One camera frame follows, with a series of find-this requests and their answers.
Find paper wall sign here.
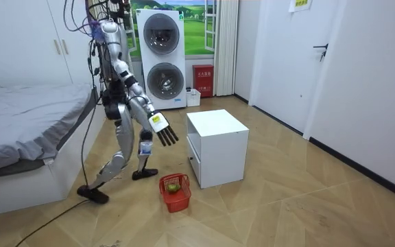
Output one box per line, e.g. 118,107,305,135
288,0,313,13

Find white curtain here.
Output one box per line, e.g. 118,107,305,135
213,0,240,97

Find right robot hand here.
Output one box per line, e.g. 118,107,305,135
147,111,180,148

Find robot body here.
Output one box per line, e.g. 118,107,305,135
96,0,132,120

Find white wardrobe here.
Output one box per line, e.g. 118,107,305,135
0,0,99,89

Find white washing machine tower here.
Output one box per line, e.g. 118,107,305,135
136,8,188,111

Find small white bin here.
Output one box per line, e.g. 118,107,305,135
185,88,202,108

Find red plastic basket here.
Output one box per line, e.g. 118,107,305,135
158,173,193,214

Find cable bundle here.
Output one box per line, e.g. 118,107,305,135
62,0,132,37

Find landscape wall poster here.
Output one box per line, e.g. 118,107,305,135
128,0,219,58

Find black door handle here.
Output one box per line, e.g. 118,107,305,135
313,43,330,63

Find white door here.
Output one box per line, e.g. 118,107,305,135
252,0,343,139

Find grey bed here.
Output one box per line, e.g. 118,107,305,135
0,83,108,219

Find black floor cable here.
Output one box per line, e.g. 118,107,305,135
14,40,102,247

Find red box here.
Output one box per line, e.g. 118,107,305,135
192,64,215,99

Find white bedside cabinet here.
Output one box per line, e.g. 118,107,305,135
186,108,250,190

